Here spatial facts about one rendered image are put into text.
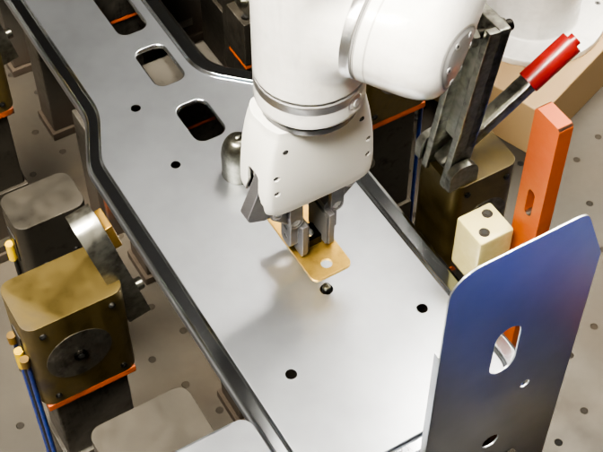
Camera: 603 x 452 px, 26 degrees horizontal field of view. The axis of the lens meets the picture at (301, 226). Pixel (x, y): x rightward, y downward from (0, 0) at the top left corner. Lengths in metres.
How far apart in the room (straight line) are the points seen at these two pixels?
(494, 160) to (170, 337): 0.48
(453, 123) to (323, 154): 0.17
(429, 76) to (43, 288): 0.40
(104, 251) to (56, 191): 0.19
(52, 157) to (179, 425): 0.64
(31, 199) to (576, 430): 0.62
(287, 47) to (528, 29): 0.78
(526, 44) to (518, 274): 0.91
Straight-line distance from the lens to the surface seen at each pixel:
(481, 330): 0.79
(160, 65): 1.34
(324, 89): 0.92
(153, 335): 1.47
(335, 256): 1.10
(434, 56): 0.86
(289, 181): 1.00
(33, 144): 1.68
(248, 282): 1.14
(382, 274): 1.14
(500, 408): 0.90
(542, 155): 1.03
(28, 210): 1.22
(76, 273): 1.10
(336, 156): 1.01
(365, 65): 0.87
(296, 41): 0.89
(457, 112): 1.12
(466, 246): 1.11
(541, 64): 1.14
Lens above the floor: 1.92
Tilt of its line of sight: 52 degrees down
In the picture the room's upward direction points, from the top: straight up
